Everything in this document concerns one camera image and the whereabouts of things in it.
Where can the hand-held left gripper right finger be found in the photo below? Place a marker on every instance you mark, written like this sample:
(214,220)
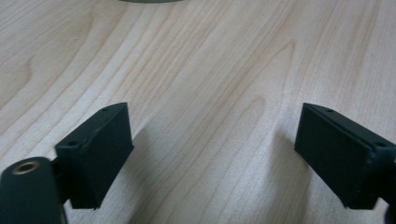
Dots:
(339,155)

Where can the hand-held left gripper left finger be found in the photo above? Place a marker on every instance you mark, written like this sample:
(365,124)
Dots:
(99,155)

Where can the green plastic waste bin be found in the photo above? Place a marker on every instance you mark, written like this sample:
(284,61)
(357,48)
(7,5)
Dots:
(149,1)

